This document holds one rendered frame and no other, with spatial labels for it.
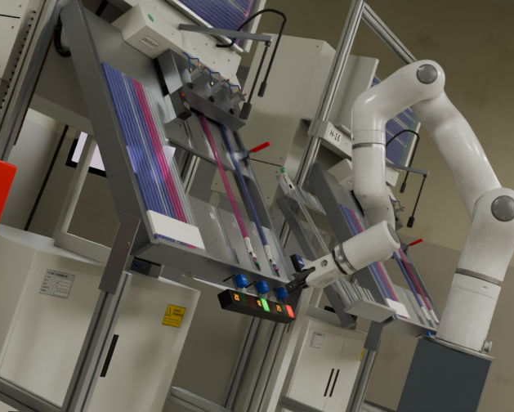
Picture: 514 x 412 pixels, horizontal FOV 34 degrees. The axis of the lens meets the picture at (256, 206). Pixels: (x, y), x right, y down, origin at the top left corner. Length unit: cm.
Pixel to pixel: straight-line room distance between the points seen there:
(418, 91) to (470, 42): 414
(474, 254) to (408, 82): 47
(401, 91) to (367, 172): 23
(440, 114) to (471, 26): 411
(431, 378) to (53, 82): 128
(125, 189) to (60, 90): 61
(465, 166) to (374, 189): 24
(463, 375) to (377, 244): 39
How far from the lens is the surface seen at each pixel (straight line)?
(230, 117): 251
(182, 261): 195
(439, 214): 600
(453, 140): 221
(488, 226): 213
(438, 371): 213
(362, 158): 220
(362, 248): 218
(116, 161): 193
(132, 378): 244
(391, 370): 595
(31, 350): 212
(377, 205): 225
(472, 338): 217
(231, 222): 225
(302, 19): 659
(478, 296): 216
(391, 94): 222
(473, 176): 224
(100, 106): 201
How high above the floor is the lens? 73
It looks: 4 degrees up
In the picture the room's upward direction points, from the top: 18 degrees clockwise
